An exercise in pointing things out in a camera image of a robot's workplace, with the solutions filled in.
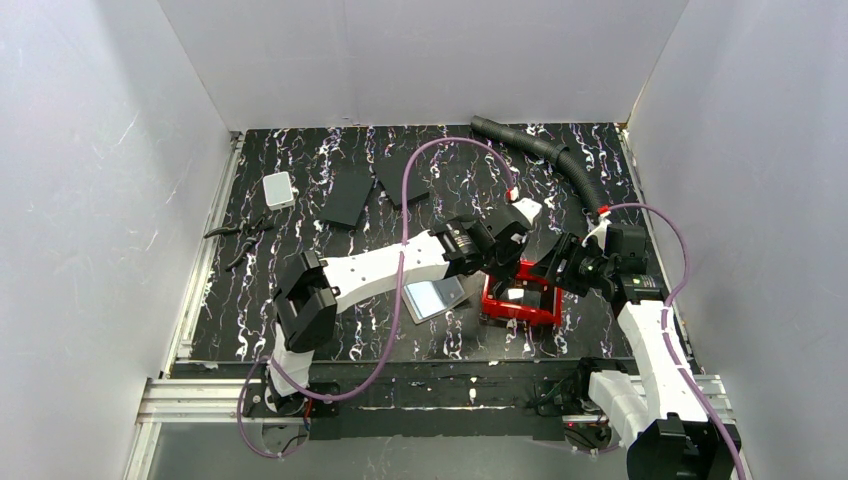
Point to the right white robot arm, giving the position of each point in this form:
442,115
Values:
667,426

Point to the white square box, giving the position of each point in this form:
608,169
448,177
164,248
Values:
278,191

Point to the grey leather card holder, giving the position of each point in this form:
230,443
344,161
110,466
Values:
428,299

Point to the black flat box right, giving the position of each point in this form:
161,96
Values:
389,173

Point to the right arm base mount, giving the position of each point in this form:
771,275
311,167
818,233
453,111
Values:
586,426

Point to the black pliers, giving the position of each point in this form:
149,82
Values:
247,232

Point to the red plastic bin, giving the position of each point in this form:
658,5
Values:
527,298

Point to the black flat box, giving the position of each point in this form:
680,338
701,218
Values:
389,173
346,200

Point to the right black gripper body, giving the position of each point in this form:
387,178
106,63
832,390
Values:
556,266

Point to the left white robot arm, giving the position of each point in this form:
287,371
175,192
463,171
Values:
312,290

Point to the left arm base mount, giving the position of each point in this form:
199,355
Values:
260,401

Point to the black flat box left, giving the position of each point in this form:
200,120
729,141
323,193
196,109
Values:
346,200

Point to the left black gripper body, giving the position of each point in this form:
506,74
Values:
502,254

